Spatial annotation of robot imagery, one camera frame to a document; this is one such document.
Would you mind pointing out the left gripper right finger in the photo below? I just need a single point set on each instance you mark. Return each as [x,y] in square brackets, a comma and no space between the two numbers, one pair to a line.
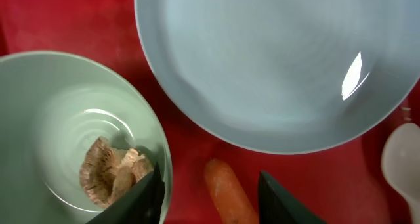
[278,206]

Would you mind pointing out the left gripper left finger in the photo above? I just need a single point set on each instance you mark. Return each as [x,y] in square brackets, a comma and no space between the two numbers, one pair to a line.
[141,205]

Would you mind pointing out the brown mushroom piece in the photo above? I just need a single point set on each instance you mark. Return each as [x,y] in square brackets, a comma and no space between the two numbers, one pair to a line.
[108,173]

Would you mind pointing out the green bowl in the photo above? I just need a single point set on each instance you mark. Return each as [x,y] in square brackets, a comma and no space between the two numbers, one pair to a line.
[54,106]

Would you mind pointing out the orange carrot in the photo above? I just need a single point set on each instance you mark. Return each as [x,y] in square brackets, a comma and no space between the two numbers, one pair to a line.
[228,195]

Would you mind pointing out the red serving tray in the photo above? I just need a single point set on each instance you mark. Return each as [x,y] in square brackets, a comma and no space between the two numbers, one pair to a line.
[341,185]

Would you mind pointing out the white plastic spoon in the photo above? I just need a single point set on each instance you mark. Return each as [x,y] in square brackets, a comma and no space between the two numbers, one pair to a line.
[400,165]

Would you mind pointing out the light blue plate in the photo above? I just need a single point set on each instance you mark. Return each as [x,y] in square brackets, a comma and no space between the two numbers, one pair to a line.
[283,76]

